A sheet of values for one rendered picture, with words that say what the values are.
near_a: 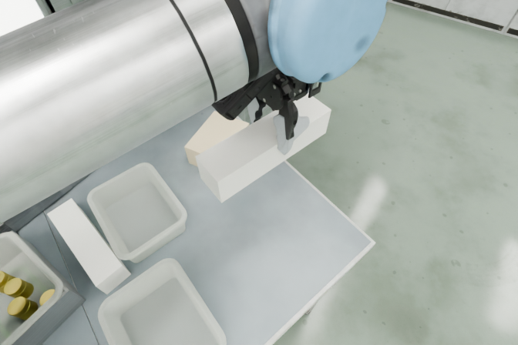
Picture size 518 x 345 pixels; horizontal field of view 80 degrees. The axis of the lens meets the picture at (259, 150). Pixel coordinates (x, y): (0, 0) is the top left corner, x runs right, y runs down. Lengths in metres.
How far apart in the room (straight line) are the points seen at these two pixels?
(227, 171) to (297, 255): 0.39
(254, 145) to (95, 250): 0.47
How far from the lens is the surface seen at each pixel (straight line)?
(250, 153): 0.48
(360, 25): 0.19
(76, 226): 0.86
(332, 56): 0.18
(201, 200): 0.86
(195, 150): 0.87
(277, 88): 0.42
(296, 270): 0.78
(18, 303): 0.84
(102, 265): 0.79
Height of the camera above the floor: 1.48
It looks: 51 degrees down
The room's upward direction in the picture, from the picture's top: straight up
